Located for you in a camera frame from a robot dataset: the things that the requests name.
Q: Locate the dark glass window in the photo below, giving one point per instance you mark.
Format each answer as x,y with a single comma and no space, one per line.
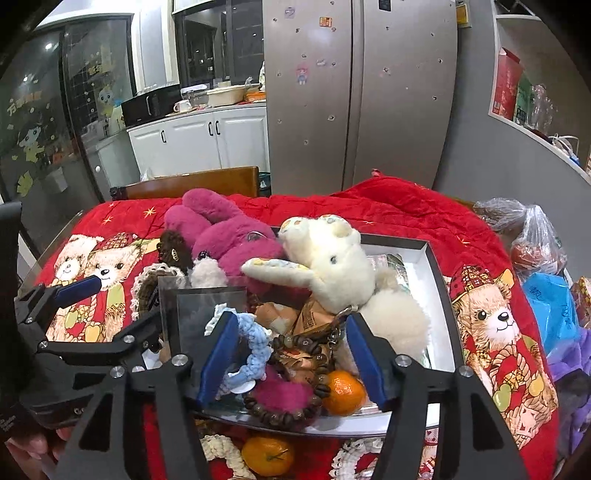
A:
221,46

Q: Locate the black microwave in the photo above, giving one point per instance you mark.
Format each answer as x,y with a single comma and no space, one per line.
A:
147,106

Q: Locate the red printed blanket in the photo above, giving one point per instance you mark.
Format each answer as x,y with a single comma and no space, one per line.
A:
415,207

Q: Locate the green box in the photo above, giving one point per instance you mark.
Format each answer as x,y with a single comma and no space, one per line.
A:
525,99

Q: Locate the white mug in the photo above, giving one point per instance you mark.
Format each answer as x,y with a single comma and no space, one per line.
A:
182,106

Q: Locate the glass-topped wooden desktop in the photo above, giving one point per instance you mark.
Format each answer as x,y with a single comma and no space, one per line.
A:
51,244

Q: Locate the beige pompom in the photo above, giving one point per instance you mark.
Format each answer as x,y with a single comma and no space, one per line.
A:
401,323

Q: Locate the clear plastic packet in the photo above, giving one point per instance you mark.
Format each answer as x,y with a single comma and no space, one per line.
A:
198,318

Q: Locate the white wall shelf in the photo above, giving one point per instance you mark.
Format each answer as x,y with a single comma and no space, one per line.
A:
554,152

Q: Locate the silver refrigerator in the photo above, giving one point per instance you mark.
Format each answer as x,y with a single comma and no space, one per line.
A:
360,92

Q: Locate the black lace-trimmed scrunchie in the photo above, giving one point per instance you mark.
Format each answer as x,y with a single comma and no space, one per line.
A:
145,281

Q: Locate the blue crochet scrunchie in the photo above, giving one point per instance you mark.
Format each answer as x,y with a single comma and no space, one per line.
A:
251,334

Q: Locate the white lace scrunchie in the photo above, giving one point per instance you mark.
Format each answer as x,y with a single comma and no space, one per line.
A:
355,459

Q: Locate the kraft paper packet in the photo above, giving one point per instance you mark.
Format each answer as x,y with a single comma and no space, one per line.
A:
318,318
274,318

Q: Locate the cream plastic basin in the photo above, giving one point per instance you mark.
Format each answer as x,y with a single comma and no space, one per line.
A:
225,95

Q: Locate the pink plush toy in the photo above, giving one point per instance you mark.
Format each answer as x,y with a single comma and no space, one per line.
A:
231,235

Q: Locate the red gift box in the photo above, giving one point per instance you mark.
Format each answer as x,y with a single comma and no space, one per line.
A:
507,85

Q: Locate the purple cloth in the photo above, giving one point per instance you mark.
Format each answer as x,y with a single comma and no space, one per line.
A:
575,383

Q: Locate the orange tray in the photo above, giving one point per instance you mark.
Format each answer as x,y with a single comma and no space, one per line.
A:
255,96

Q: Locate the clear plastic bag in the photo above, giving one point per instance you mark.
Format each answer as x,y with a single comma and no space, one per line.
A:
531,235

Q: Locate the blue plastic bag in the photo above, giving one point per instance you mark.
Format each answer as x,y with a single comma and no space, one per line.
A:
554,314

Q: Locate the black box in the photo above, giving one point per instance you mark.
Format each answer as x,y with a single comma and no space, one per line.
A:
444,318

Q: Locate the cream fluffy hair band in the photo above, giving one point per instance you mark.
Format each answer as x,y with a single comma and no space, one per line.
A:
207,273

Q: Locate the clear bottle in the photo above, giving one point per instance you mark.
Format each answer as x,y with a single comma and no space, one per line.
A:
542,108

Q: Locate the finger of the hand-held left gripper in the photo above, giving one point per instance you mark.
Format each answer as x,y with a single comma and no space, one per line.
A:
129,341
78,288

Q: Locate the pink fluffy scrunchie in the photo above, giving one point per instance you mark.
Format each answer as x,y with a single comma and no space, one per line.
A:
281,397

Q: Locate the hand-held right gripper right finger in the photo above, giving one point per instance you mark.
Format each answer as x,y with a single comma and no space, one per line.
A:
367,364

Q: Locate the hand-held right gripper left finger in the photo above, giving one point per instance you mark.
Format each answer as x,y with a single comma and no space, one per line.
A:
219,364

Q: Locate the white plush rabbit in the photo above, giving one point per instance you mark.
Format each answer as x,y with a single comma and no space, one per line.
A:
332,263

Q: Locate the brown plush toy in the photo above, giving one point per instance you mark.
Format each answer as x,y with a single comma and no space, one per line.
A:
175,249

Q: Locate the cream crochet scrunchie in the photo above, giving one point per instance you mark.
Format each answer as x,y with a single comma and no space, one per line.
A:
224,454

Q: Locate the person's left hand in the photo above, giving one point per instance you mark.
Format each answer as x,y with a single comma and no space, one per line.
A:
32,450

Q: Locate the tangerine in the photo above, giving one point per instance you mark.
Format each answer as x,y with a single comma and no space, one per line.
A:
344,392
268,457

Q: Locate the glass sliding door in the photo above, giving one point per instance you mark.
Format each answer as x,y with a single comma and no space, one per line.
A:
51,115

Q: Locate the white kitchen cabinet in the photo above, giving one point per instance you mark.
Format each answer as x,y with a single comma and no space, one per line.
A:
194,143

